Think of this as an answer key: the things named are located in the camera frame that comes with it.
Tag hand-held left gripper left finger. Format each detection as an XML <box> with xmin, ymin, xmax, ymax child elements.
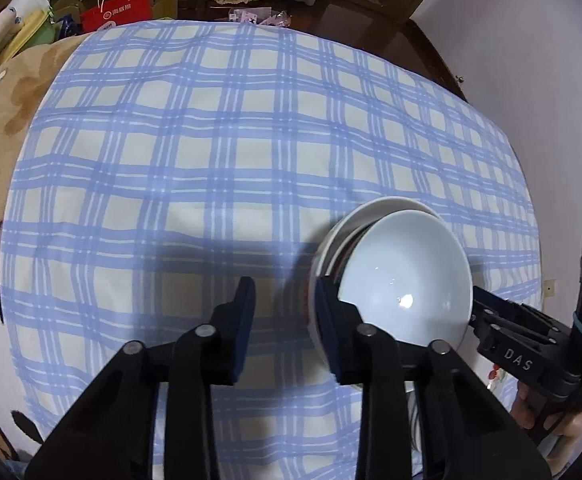
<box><xmin>24</xmin><ymin>276</ymin><xmax>257</xmax><ymax>480</ymax></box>

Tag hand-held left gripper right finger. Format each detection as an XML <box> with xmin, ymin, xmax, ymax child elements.
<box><xmin>315</xmin><ymin>276</ymin><xmax>552</xmax><ymax>480</ymax></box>

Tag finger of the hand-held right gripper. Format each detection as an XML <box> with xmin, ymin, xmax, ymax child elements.
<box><xmin>466</xmin><ymin>320</ymin><xmax>496</xmax><ymax>356</ymax></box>
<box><xmin>472</xmin><ymin>286</ymin><xmax>522</xmax><ymax>321</ymax></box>

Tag plain white bowl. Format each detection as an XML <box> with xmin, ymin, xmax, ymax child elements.
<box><xmin>308</xmin><ymin>196</ymin><xmax>444</xmax><ymax>361</ymax></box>

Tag person's right hand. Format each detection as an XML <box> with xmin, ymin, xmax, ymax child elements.
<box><xmin>512</xmin><ymin>383</ymin><xmax>582</xmax><ymax>459</ymax></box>

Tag blue checked blanket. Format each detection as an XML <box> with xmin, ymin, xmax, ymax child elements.
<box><xmin>0</xmin><ymin>20</ymin><xmax>544</xmax><ymax>480</ymax></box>

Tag pink packets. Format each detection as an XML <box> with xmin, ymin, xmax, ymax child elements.
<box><xmin>228</xmin><ymin>7</ymin><xmax>292</xmax><ymax>28</ymax></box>

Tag red paper bag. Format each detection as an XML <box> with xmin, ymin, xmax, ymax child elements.
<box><xmin>80</xmin><ymin>0</ymin><xmax>152</xmax><ymax>33</ymax></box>

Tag yellow green cloth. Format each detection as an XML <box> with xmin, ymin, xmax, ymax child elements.
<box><xmin>1</xmin><ymin>10</ymin><xmax>54</xmax><ymax>58</ymax></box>

